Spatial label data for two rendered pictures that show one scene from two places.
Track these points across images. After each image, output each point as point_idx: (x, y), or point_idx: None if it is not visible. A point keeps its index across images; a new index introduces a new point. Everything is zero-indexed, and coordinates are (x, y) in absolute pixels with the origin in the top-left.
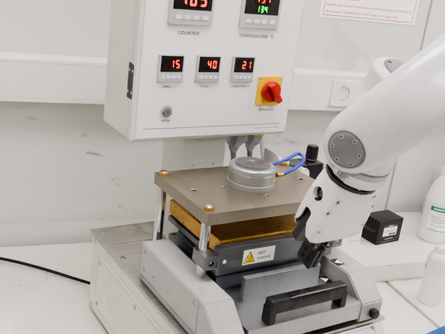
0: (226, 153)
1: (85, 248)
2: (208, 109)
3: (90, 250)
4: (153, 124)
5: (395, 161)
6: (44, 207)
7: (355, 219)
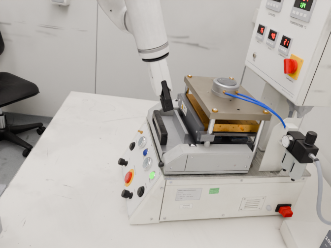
0: None
1: (311, 168)
2: (267, 63)
3: (309, 170)
4: (250, 59)
5: (136, 41)
6: (320, 139)
7: (151, 81)
